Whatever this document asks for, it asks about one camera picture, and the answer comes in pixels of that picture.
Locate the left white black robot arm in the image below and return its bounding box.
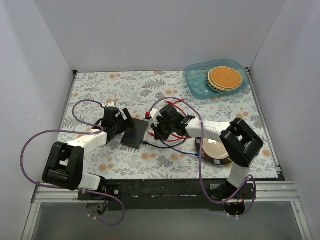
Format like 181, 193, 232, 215
42, 106, 135, 200

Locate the dark rimmed beige plate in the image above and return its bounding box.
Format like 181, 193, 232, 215
202, 138, 233, 167

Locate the red ethernet cable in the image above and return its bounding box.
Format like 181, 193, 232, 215
148, 99, 198, 143

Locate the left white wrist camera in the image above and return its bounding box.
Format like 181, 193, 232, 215
100, 100, 117, 109

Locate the blue plastic container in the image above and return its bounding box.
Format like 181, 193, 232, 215
184, 59, 250, 100

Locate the black network switch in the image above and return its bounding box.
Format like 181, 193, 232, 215
120, 118, 149, 150

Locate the black ethernet cable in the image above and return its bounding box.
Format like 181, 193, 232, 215
142, 134, 191, 150

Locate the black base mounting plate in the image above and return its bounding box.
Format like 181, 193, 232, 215
77, 178, 257, 211

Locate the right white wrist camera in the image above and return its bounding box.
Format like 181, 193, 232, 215
145, 108, 161, 127

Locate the purple camera cable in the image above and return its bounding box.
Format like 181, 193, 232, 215
148, 96, 257, 218
20, 99, 126, 227

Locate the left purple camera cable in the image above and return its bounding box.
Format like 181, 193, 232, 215
20, 99, 126, 227

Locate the floral patterned table mat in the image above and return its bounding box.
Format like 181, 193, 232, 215
58, 71, 278, 179

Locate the aluminium frame rail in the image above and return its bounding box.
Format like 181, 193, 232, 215
31, 181, 301, 203

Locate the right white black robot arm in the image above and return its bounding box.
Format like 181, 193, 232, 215
149, 104, 264, 200

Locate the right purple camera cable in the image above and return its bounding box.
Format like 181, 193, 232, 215
148, 96, 257, 218

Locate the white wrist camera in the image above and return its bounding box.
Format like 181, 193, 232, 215
100, 100, 117, 109
145, 108, 161, 127

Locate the blue ethernet cable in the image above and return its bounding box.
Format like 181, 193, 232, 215
159, 138, 202, 158

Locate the orange woven round coaster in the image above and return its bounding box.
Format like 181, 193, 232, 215
206, 66, 243, 93

